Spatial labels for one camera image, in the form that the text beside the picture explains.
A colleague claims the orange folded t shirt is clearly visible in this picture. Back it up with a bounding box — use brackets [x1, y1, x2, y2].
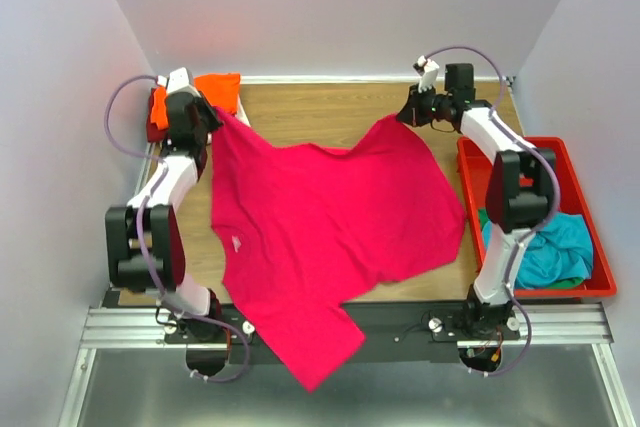
[148, 73, 241, 130]

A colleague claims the white folded t shirt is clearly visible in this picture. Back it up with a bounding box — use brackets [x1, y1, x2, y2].
[235, 97, 251, 127]

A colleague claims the dark red folded t shirt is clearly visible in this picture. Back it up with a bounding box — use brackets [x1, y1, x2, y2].
[146, 88, 207, 178]

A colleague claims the red plastic bin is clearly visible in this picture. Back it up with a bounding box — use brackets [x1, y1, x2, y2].
[456, 135, 617, 299]

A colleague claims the green t shirt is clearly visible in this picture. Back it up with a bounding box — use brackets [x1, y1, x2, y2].
[477, 208, 490, 231]

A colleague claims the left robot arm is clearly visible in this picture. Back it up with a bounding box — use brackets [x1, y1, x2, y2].
[105, 90, 229, 341]

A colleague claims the teal t shirt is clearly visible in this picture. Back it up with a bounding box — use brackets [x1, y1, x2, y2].
[511, 213, 594, 290]

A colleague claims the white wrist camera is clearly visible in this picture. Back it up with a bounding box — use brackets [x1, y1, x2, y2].
[155, 67, 199, 96]
[413, 55, 440, 93]

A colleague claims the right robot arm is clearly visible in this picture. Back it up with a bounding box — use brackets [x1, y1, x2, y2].
[396, 56, 560, 338]

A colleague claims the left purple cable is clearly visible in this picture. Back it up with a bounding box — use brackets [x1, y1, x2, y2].
[102, 74, 181, 308]

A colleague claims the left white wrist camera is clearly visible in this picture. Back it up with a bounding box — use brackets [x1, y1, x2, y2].
[155, 67, 199, 96]

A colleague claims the aluminium frame rail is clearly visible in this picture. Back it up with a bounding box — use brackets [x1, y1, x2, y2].
[80, 308, 165, 349]

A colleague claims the pink t shirt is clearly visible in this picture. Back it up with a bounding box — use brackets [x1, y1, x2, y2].
[211, 114, 466, 391]

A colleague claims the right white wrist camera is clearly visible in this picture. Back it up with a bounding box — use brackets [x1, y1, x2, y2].
[413, 55, 440, 93]

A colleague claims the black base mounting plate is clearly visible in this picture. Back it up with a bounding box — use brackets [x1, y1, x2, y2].
[162, 301, 524, 372]

